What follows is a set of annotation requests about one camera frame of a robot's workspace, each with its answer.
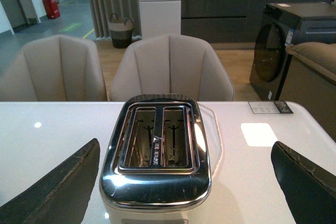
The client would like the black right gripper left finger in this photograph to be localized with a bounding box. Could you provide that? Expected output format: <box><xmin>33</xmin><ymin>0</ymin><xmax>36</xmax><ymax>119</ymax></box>
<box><xmin>1</xmin><ymin>138</ymin><xmax>100</xmax><ymax>223</ymax></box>

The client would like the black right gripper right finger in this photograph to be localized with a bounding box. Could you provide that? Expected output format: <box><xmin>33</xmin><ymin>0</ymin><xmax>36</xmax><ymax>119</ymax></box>
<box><xmin>271</xmin><ymin>141</ymin><xmax>335</xmax><ymax>223</ymax></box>

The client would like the black white label card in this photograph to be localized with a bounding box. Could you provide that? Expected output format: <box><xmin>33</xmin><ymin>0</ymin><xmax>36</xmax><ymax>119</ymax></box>
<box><xmin>248</xmin><ymin>101</ymin><xmax>293</xmax><ymax>114</ymax></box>

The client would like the chrome and cream toaster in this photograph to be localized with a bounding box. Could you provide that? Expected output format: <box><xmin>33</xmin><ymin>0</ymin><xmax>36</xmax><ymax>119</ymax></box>
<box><xmin>99</xmin><ymin>94</ymin><xmax>212</xmax><ymax>223</ymax></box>

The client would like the beige sofa at right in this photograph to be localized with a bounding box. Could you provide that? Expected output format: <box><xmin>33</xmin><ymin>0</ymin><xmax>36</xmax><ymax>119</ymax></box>
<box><xmin>279</xmin><ymin>42</ymin><xmax>335</xmax><ymax>139</ymax></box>

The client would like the beige chair left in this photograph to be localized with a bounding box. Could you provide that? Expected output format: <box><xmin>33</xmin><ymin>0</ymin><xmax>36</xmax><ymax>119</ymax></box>
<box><xmin>1</xmin><ymin>35</ymin><xmax>107</xmax><ymax>101</ymax></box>

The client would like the beige chair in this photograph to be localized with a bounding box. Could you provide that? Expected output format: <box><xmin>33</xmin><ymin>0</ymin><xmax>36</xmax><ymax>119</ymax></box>
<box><xmin>109</xmin><ymin>34</ymin><xmax>234</xmax><ymax>102</ymax></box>
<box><xmin>1</xmin><ymin>35</ymin><xmax>107</xmax><ymax>101</ymax></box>

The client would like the beige chair centre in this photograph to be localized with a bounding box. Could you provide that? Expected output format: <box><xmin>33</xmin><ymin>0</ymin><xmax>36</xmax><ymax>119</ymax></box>
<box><xmin>109</xmin><ymin>34</ymin><xmax>234</xmax><ymax>102</ymax></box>

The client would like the dark grey washing machine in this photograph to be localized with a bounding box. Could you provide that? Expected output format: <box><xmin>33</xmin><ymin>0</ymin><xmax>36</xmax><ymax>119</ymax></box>
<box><xmin>249</xmin><ymin>2</ymin><xmax>336</xmax><ymax>101</ymax></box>

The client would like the woven laundry basket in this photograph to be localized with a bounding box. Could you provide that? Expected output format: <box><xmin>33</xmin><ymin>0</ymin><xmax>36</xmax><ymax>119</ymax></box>
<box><xmin>108</xmin><ymin>13</ymin><xmax>133</xmax><ymax>48</ymax></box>

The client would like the dark kitchen counter cabinet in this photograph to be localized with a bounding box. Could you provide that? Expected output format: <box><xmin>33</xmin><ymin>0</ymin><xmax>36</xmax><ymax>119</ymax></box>
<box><xmin>181</xmin><ymin>0</ymin><xmax>328</xmax><ymax>43</ymax></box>

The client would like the white tall cabinet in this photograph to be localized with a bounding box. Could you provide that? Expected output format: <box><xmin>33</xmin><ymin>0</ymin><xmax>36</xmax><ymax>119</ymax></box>
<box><xmin>138</xmin><ymin>0</ymin><xmax>181</xmax><ymax>39</ymax></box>

